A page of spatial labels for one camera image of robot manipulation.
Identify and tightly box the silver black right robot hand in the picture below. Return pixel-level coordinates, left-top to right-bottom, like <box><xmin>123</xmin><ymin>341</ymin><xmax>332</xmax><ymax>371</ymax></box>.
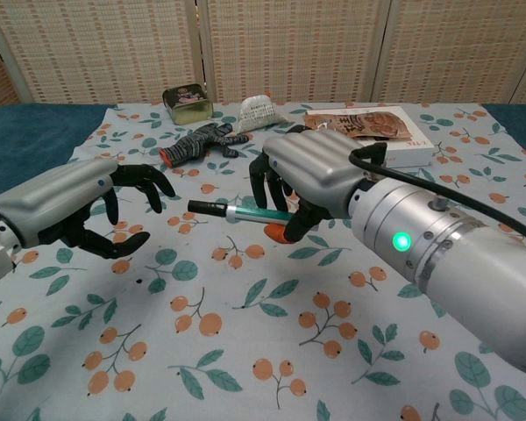
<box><xmin>248</xmin><ymin>125</ymin><xmax>387</xmax><ymax>245</ymax></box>

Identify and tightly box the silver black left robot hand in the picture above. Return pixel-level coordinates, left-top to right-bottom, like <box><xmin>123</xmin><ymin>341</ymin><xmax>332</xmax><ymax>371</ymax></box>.
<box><xmin>0</xmin><ymin>158</ymin><xmax>177</xmax><ymax>260</ymax></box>

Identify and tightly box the green and white marker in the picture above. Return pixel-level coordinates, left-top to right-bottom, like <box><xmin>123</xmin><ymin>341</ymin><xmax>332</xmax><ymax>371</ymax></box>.
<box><xmin>225</xmin><ymin>203</ymin><xmax>292</xmax><ymax>225</ymax></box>

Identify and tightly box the teal velvet table cover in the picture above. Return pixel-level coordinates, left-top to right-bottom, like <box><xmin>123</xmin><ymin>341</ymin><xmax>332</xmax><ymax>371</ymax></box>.
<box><xmin>0</xmin><ymin>102</ymin><xmax>119</xmax><ymax>259</ymax></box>

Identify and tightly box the brown spouted snack pouch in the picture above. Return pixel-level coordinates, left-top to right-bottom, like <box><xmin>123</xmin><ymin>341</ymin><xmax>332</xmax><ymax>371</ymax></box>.
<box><xmin>302</xmin><ymin>109</ymin><xmax>416</xmax><ymax>142</ymax></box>

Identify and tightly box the white printed plastic packet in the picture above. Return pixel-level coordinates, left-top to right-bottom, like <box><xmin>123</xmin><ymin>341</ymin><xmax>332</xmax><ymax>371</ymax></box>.
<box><xmin>237</xmin><ymin>89</ymin><xmax>285</xmax><ymax>133</ymax></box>

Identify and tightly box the white cardboard box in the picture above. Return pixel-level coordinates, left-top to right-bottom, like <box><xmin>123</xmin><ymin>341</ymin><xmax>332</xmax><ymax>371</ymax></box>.
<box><xmin>302</xmin><ymin>103</ymin><xmax>435</xmax><ymax>169</ymax></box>

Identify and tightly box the grey striped knit glove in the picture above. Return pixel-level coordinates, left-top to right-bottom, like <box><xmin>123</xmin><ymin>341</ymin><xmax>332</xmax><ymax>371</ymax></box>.
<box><xmin>158</xmin><ymin>122</ymin><xmax>250</xmax><ymax>168</ymax></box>

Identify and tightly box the woven bamboo folding screen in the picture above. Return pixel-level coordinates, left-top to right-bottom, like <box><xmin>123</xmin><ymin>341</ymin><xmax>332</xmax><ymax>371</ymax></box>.
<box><xmin>0</xmin><ymin>0</ymin><xmax>526</xmax><ymax>111</ymax></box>

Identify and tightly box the dark metal tin box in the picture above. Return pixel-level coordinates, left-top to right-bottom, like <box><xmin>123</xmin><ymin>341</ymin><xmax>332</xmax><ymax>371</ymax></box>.
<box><xmin>162</xmin><ymin>82</ymin><xmax>214</xmax><ymax>124</ymax></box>

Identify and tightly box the floral fruit print tablecloth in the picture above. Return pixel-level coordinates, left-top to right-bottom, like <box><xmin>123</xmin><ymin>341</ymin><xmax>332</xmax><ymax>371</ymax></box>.
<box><xmin>0</xmin><ymin>101</ymin><xmax>526</xmax><ymax>421</ymax></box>

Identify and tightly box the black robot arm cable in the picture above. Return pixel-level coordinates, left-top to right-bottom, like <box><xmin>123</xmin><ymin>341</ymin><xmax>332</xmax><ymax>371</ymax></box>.
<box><xmin>348</xmin><ymin>140</ymin><xmax>526</xmax><ymax>236</ymax></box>

